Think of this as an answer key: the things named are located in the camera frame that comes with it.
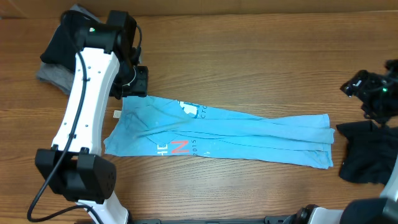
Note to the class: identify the light blue printed t-shirt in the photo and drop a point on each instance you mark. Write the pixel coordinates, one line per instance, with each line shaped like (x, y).
(154, 126)

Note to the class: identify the crumpled black garment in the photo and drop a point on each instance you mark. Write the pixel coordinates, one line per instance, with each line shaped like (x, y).
(371, 152)

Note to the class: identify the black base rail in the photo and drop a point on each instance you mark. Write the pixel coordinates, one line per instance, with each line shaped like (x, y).
(205, 221)

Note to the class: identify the folded grey garment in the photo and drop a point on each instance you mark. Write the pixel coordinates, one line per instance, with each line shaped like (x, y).
(57, 75)

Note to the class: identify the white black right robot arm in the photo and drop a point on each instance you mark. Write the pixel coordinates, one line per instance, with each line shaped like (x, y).
(373, 210)

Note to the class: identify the folded black t-shirt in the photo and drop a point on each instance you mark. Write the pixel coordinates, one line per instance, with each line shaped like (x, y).
(61, 49)

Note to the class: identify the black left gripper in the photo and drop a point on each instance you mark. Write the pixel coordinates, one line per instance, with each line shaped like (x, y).
(141, 89)

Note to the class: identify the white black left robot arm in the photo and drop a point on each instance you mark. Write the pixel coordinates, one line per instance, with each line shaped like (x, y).
(107, 65)

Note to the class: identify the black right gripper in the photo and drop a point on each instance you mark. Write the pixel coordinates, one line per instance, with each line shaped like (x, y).
(354, 86)

